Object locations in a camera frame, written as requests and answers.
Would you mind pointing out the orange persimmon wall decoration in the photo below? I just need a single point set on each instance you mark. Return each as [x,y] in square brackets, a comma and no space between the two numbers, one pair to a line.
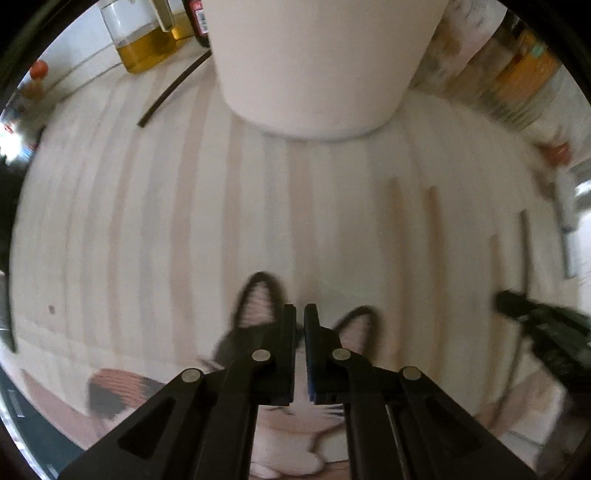
[39,69]

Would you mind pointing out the cream round utensil holder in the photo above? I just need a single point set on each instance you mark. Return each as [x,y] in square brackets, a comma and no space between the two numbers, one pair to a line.
[318,60]

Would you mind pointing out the blue kitchen cabinet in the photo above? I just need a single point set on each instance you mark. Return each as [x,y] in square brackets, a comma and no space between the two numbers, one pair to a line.
[18,410]

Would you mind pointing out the striped cat printed mat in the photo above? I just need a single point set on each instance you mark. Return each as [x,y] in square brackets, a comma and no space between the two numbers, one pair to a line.
[161,230]

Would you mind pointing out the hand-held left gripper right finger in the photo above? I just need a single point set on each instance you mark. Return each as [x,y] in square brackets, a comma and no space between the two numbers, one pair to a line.
[310,360]

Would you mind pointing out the row of chopsticks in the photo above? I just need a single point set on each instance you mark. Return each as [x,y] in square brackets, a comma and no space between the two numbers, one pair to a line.
[436,230]

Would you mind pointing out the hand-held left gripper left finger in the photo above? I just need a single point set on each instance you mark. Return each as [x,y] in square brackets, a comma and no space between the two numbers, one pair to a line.
[286,360]

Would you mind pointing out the dark sauce glass bottle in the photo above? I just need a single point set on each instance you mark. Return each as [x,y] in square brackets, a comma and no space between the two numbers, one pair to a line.
[198,23]

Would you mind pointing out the clear oil dispenser bottle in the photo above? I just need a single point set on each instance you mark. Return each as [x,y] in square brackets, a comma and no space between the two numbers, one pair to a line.
[138,46]

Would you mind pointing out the orange labelled sauce bottle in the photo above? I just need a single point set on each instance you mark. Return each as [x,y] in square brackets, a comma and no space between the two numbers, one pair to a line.
[526,78]

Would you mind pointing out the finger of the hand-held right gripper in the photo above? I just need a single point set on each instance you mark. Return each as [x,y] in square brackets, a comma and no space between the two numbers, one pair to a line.
[515,304]

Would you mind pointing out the dark wooden chopstick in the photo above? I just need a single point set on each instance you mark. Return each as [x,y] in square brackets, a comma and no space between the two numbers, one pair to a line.
[175,87]
[525,249]

